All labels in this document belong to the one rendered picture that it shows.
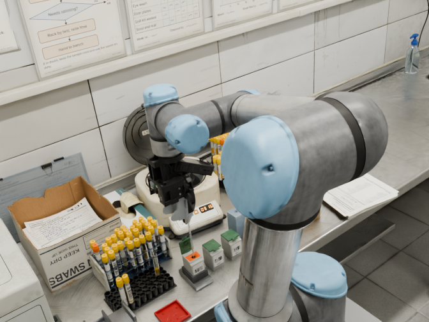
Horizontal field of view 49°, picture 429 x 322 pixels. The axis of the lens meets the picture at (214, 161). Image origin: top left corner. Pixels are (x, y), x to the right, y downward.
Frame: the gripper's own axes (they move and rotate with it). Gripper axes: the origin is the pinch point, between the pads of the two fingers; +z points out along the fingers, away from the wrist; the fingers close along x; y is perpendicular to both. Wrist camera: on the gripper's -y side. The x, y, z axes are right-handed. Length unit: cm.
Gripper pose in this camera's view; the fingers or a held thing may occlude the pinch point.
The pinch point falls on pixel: (187, 217)
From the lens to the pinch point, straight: 119.7
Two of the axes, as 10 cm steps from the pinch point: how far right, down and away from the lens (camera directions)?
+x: 5.8, 3.6, -7.3
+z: 0.9, 8.6, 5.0
